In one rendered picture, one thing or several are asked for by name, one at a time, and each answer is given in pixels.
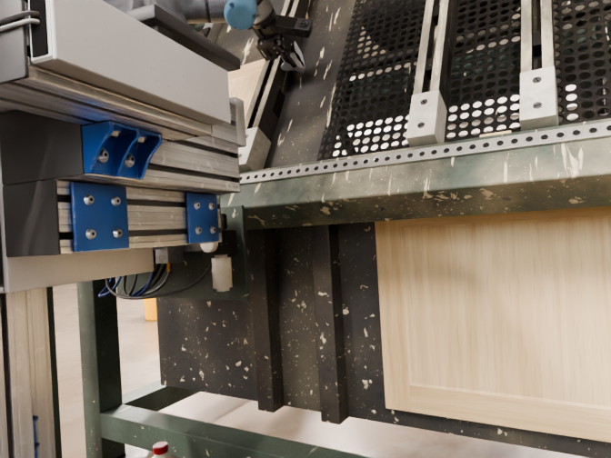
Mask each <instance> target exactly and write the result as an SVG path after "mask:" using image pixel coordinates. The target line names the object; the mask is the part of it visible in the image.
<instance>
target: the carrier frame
mask: <svg viewBox="0 0 611 458"><path fill-rule="evenodd" d="M245 247H246V262H247V278H248V293H249V300H248V301H235V300H206V299H179V298H156V314H157V331H158V347H159V363H160V379H161V380H159V381H156V382H154V383H150V384H148V385H145V386H143V387H140V388H138V389H135V390H133V391H131V392H129V393H124V394H122V384H121V367H120V351H119V334H118V319H117V302H116V296H114V295H113V294H112V293H110V294H108V295H107V296H104V297H98V295H99V294H100V293H101V291H102V290H103V289H104V288H105V287H106V284H105V279H99V280H93V281H87V282H81V283H76V287H77V303H78V320H79V336H80V353H81V369H82V385H83V402H84V418H85V450H86V458H124V457H125V444H128V445H131V446H134V447H137V448H141V449H145V450H147V451H151V452H152V451H153V445H154V444H155V443H159V442H167V443H168V451H167V453H171V454H173V455H175V456H176V457H177V458H373V457H368V456H364V455H360V454H355V453H347V452H343V451H338V450H334V449H330V448H325V447H321V446H317V445H312V444H308V443H300V442H296V441H292V440H287V439H283V438H278V437H274V436H270V435H265V434H261V433H253V432H249V431H245V430H240V429H236V428H232V427H227V426H223V425H219V424H214V423H207V422H202V421H197V420H194V419H189V418H185V417H181V416H176V415H172V414H168V413H160V412H158V411H160V410H162V409H164V408H166V407H168V406H170V405H172V404H174V403H177V402H180V401H182V400H184V399H185V398H187V397H189V396H192V395H194V394H196V393H199V392H204V393H214V394H220V395H225V396H231V397H236V398H242V399H246V400H252V401H257V403H258V410H261V411H266V412H271V413H274V412H276V411H277V410H279V409H280V408H282V407H283V406H290V407H295V408H300V409H306V410H311V411H317V412H321V421H322V422H326V423H335V424H341V423H342V422H343V421H344V420H345V419H347V418H348V417H354V418H359V419H365V420H370V421H376V422H381V423H391V424H396V425H402V426H407V427H413V428H418V429H424V430H429V431H435V432H440V433H450V434H455V435H461V436H466V437H472V438H477V439H483V440H488V441H493V442H499V443H509V444H514V445H520V446H525V447H531V448H536V449H541V450H547V451H552V452H558V453H568V454H573V455H579V456H585V457H589V458H611V443H608V442H602V441H596V440H590V439H584V438H577V437H572V436H565V435H560V434H553V433H542V432H537V431H530V430H525V429H518V428H512V427H506V426H500V425H494V424H488V423H477V422H471V421H465V420H458V419H453V418H446V417H441V416H434V415H429V414H422V413H411V412H405V411H399V410H393V409H387V408H386V398H385V382H384V367H383V352H382V336H381V321H380V305H379V290H378V275H377V260H376V229H375V222H364V223H351V224H324V225H309V226H296V227H282V228H268V229H254V230H245Z"/></svg>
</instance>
